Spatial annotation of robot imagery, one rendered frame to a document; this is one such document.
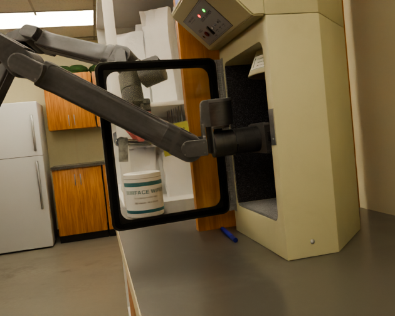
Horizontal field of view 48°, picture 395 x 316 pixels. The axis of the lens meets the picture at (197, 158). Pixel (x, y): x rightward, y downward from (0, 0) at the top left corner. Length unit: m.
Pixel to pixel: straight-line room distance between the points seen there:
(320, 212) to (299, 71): 0.28
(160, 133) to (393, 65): 0.65
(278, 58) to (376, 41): 0.50
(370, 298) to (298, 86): 0.40
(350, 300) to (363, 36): 0.86
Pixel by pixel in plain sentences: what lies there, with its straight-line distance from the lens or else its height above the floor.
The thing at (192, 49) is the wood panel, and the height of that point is 1.42.
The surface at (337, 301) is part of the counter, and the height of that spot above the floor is 0.94.
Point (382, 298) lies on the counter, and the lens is 0.72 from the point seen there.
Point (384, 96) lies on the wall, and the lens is 1.31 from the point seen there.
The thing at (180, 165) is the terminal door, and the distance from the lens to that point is 1.10.
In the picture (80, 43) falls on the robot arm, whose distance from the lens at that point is 1.37.
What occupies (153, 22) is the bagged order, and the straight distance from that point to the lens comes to 2.18.
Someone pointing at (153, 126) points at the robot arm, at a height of 1.23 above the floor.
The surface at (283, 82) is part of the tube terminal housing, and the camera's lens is 0.87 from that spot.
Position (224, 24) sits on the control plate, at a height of 1.43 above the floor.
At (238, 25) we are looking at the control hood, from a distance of 0.95.
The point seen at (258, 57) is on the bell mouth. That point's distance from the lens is 0.99.
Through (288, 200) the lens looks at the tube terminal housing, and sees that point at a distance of 0.87.
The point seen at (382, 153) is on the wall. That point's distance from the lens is 1.33.
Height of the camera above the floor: 1.20
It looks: 3 degrees down
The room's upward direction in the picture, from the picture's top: 6 degrees counter-clockwise
